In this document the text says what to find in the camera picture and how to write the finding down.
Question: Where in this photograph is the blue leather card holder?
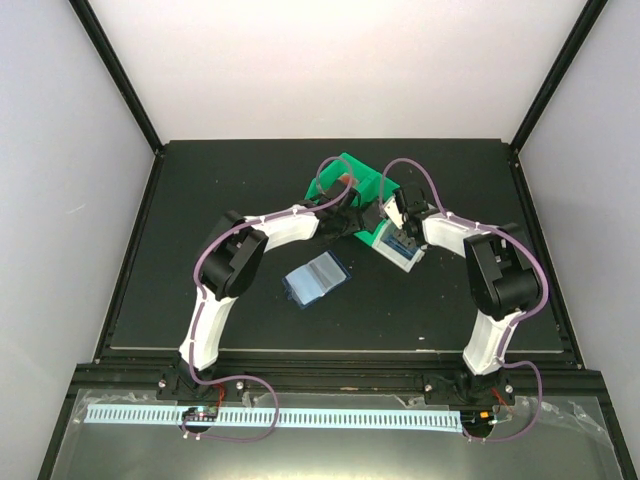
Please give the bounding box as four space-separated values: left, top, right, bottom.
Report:
282 251 351 309

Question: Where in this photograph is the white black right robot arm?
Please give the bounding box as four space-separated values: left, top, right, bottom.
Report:
384 187 549 403

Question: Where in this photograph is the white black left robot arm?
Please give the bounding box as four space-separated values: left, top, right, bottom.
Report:
179 180 382 399

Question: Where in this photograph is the blue card stack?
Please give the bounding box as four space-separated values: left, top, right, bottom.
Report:
384 235 419 260

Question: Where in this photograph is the clear plastic bin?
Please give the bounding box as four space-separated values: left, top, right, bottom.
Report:
371 220 425 273

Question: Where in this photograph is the green plastic bin left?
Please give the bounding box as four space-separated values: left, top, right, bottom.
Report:
305 152 380 205

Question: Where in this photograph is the green plastic bin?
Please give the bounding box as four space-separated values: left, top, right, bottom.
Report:
352 171 399 247
305 152 380 205

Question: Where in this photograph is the green plastic bin middle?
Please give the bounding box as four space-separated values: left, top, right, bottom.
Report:
352 171 399 247

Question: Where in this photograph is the small circuit board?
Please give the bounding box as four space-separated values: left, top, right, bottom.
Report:
182 406 218 422

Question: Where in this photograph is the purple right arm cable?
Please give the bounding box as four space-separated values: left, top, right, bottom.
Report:
379 157 551 444

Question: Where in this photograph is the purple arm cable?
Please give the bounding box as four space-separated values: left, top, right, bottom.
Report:
192 156 357 444
379 157 551 444

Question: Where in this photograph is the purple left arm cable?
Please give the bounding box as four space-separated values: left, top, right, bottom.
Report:
192 156 357 444

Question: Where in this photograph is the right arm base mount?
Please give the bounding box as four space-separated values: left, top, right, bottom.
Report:
422 370 515 408

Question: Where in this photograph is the white slotted cable duct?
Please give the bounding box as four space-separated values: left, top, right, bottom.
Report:
84 404 463 433

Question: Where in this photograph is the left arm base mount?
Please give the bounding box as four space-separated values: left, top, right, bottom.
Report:
156 368 248 403

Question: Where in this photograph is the right frame post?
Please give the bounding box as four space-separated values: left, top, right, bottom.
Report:
509 0 608 154

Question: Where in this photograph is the frame post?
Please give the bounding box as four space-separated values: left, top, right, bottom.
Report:
509 0 608 154
69 0 164 155

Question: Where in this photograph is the black aluminium frame rail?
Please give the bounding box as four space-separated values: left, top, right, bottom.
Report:
69 357 606 404

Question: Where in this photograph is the left frame post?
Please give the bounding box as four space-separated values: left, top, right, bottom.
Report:
69 0 164 155

